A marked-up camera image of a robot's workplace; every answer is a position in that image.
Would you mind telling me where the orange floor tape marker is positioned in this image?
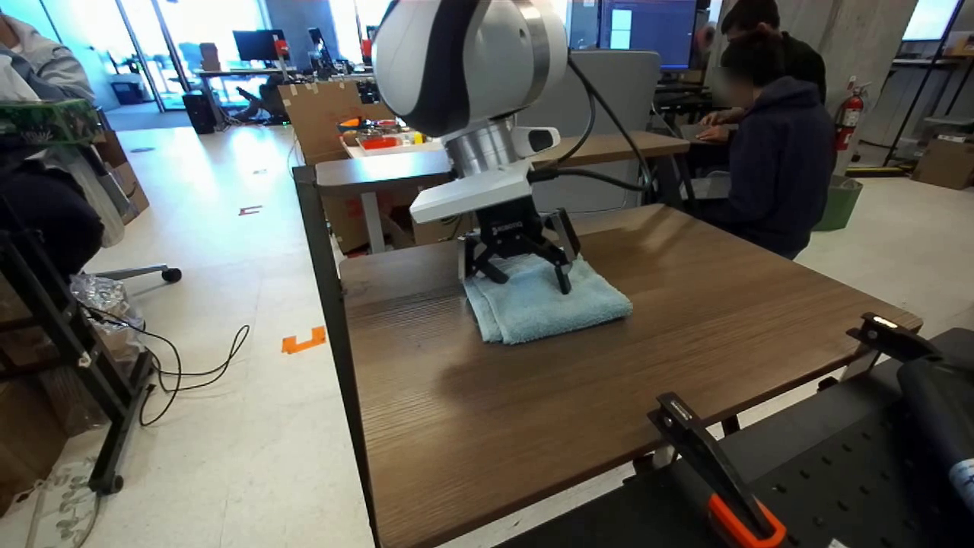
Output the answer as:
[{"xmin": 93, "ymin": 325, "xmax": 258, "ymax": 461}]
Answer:
[{"xmin": 281, "ymin": 325, "xmax": 327, "ymax": 357}]

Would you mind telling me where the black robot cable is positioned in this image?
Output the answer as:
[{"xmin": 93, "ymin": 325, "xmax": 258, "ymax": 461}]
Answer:
[{"xmin": 526, "ymin": 56, "xmax": 662, "ymax": 199}]

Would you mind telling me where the person in grey sweater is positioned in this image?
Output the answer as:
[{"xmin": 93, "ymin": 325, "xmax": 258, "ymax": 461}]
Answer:
[{"xmin": 0, "ymin": 15, "xmax": 102, "ymax": 278}]

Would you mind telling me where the brown cardboard box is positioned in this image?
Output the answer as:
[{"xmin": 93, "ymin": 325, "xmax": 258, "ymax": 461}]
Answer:
[{"xmin": 281, "ymin": 78, "xmax": 389, "ymax": 253}]

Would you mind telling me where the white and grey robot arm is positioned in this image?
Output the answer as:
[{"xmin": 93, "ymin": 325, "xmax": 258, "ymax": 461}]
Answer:
[{"xmin": 373, "ymin": 0, "xmax": 573, "ymax": 293}]

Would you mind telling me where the black orange bar clamp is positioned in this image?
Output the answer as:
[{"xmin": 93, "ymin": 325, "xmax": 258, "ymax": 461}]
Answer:
[{"xmin": 652, "ymin": 392, "xmax": 788, "ymax": 548}]

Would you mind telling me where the red fire extinguisher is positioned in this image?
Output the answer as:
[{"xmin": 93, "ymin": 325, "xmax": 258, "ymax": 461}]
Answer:
[{"xmin": 834, "ymin": 78, "xmax": 866, "ymax": 176}]

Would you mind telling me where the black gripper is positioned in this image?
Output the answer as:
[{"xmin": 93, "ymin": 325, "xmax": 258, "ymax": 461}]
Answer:
[{"xmin": 461, "ymin": 196, "xmax": 577, "ymax": 295}]

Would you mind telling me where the black tripod stand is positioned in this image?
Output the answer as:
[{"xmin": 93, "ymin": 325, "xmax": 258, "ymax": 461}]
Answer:
[{"xmin": 0, "ymin": 223, "xmax": 153, "ymax": 496}]

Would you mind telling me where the light blue cloth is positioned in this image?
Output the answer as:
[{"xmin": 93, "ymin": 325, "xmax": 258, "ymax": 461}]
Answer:
[{"xmin": 461, "ymin": 254, "xmax": 634, "ymax": 346}]

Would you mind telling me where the tray of colourful toys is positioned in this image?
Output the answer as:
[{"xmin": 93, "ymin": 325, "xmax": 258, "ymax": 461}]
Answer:
[{"xmin": 336, "ymin": 114, "xmax": 425, "ymax": 156}]

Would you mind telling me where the person in dark hoodie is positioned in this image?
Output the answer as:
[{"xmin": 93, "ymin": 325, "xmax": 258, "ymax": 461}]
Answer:
[{"xmin": 693, "ymin": 32, "xmax": 834, "ymax": 257}]

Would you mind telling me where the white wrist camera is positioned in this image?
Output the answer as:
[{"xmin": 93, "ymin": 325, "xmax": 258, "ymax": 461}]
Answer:
[{"xmin": 411, "ymin": 119, "xmax": 560, "ymax": 223}]

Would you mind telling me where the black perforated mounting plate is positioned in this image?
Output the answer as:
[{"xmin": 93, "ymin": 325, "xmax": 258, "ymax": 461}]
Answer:
[{"xmin": 501, "ymin": 362, "xmax": 974, "ymax": 548}]

